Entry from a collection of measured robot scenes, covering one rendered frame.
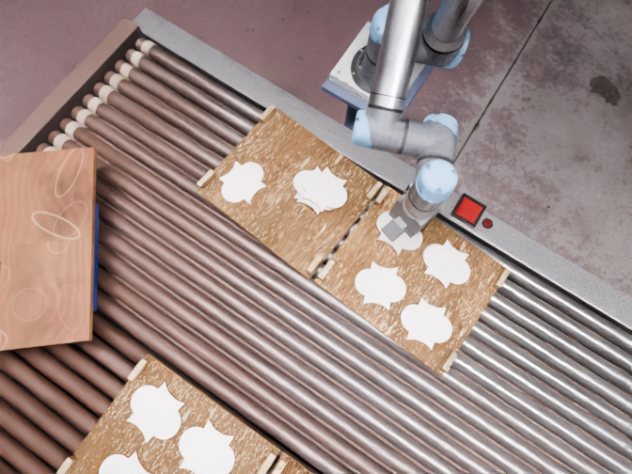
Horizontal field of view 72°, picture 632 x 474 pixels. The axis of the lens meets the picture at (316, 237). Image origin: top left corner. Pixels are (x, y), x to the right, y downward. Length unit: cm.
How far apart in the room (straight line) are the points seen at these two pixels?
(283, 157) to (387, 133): 45
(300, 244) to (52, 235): 62
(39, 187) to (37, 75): 169
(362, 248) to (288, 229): 21
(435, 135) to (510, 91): 186
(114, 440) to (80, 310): 33
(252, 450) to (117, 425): 34
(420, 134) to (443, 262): 43
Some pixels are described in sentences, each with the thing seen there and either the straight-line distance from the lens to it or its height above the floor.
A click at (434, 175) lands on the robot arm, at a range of 89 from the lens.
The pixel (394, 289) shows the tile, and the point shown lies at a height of 94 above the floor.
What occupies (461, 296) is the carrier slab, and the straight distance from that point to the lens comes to 125.
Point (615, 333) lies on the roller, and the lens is 145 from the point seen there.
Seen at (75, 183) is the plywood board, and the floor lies 104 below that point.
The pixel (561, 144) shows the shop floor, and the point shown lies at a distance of 275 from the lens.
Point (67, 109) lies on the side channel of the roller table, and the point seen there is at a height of 93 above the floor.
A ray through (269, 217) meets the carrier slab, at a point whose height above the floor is 94.
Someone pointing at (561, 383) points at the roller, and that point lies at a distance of 136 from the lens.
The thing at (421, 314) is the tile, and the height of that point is 94.
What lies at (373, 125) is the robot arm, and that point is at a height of 130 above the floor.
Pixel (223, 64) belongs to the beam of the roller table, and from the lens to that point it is 151.
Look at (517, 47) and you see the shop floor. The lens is 298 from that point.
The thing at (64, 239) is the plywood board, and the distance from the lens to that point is 125.
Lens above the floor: 210
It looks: 74 degrees down
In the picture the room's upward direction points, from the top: 5 degrees clockwise
